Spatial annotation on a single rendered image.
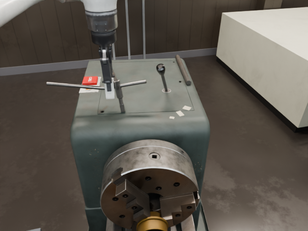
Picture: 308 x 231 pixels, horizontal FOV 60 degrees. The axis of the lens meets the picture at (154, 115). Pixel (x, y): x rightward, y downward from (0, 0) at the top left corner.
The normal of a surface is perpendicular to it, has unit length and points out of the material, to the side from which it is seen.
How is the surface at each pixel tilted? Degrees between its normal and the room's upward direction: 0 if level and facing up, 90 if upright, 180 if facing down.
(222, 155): 0
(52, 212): 0
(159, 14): 90
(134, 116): 0
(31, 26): 90
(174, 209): 9
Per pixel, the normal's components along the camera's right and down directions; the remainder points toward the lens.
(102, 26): 0.07, 0.57
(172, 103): 0.00, -0.82
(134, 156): -0.27, -0.78
